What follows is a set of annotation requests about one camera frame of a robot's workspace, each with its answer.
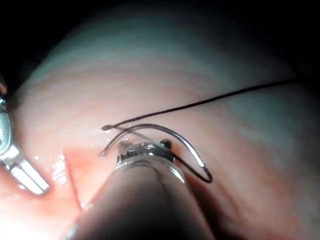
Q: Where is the right arm needle driver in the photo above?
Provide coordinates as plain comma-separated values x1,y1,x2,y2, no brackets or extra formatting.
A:
115,141,176,169

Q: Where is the left arm needle driver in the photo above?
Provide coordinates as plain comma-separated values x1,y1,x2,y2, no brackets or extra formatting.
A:
0,96,20,162

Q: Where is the right arm needle driver jaw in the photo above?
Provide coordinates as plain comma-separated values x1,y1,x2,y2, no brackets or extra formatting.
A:
160,138,173,152

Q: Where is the left arm needle driver jaw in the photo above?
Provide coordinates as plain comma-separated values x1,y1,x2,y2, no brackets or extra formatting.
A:
1,159,38,194
14,150,51,195

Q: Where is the curved steel needle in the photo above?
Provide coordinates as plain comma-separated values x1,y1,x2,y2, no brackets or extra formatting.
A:
101,123,207,168

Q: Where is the black thread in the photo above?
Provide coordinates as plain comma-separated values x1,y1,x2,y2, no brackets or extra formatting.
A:
100,77,304,184

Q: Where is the tissue pad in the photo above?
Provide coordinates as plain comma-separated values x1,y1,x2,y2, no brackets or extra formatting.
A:
0,4,320,240

